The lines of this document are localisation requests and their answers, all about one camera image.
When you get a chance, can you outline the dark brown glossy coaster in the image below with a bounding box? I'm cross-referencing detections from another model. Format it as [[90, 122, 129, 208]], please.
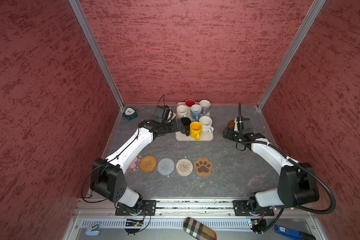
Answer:
[[228, 120, 237, 129]]

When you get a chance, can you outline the paw shaped cork coaster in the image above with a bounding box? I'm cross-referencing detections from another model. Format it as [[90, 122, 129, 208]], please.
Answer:
[[194, 158, 213, 177]]

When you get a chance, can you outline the small stapler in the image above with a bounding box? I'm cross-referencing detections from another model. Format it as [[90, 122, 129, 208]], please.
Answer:
[[85, 223, 101, 237]]

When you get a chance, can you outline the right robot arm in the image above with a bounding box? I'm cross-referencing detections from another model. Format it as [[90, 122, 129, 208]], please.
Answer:
[[223, 127, 320, 208]]

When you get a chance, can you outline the woven rattan coaster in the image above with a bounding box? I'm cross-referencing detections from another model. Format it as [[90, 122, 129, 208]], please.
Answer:
[[140, 156, 158, 173]]

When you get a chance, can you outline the grey knitted coaster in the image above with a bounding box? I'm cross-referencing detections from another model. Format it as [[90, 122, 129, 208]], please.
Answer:
[[157, 158, 175, 176]]

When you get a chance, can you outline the plaid glasses case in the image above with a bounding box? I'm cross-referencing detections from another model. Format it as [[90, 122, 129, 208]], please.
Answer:
[[183, 217, 217, 240]]

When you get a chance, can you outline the aluminium front rail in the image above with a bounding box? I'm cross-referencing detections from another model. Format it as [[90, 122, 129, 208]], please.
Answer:
[[73, 197, 317, 219]]

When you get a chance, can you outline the blue mug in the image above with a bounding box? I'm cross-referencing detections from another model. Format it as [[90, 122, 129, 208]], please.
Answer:
[[191, 104, 203, 121]]

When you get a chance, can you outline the blue tool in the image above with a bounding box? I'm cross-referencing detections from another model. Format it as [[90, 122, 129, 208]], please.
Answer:
[[275, 225, 316, 240]]

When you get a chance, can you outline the beige serving tray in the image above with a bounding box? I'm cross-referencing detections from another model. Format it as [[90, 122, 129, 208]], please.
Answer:
[[175, 101, 214, 142]]

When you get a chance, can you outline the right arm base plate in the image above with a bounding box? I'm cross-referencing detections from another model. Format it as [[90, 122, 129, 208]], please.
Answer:
[[233, 199, 275, 217]]

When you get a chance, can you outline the lilac mug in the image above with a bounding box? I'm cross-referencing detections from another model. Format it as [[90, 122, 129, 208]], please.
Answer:
[[199, 100, 211, 115]]

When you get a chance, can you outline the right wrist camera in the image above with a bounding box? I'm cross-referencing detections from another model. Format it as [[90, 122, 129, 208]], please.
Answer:
[[234, 117, 253, 133]]

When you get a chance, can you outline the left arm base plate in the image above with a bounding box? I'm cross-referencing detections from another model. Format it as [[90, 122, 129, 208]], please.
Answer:
[[115, 199, 157, 217]]

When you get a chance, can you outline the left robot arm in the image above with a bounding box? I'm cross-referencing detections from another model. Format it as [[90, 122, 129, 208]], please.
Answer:
[[90, 119, 184, 211]]

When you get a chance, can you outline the pink flower coaster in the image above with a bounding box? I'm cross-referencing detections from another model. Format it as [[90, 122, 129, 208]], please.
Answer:
[[125, 154, 142, 174]]

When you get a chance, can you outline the white speckled mug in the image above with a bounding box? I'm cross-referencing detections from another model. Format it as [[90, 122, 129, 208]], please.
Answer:
[[199, 116, 214, 133]]

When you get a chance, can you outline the red inside mug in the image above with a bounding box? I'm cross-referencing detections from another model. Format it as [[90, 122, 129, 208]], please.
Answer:
[[185, 99, 196, 108]]

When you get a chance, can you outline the teal kitchen timer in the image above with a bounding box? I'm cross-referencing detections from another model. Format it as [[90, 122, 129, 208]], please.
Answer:
[[122, 107, 138, 121]]

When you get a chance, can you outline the yellow mug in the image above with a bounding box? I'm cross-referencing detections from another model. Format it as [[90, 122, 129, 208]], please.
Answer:
[[190, 121, 202, 141]]

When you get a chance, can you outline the black mug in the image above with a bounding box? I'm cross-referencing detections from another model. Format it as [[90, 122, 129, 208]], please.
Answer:
[[182, 117, 192, 137]]

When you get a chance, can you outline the black corrugated cable hose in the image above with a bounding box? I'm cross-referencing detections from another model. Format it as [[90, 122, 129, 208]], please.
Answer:
[[237, 101, 337, 215]]

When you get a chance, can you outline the multicolour woven coaster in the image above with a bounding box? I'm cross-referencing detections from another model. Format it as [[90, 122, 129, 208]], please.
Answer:
[[176, 159, 193, 176]]

